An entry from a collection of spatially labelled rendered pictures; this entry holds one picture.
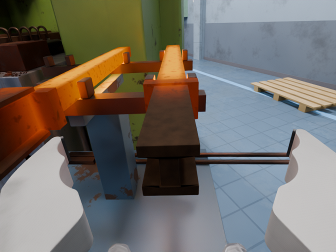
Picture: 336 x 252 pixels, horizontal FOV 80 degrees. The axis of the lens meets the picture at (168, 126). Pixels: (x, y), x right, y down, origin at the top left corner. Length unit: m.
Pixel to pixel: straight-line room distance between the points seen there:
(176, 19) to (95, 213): 0.89
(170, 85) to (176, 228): 0.28
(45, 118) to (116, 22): 0.50
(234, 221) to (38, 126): 1.19
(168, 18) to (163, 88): 0.93
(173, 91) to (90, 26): 0.56
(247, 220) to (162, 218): 0.95
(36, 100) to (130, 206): 0.30
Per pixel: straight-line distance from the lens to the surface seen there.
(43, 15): 1.16
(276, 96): 3.03
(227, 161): 0.52
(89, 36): 0.70
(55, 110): 0.19
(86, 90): 0.24
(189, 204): 0.43
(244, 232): 1.27
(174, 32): 1.08
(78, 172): 0.56
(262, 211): 1.39
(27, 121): 0.20
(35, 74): 0.64
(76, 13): 0.71
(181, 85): 0.17
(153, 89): 0.16
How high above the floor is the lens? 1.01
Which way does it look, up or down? 28 degrees down
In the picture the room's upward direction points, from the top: 3 degrees counter-clockwise
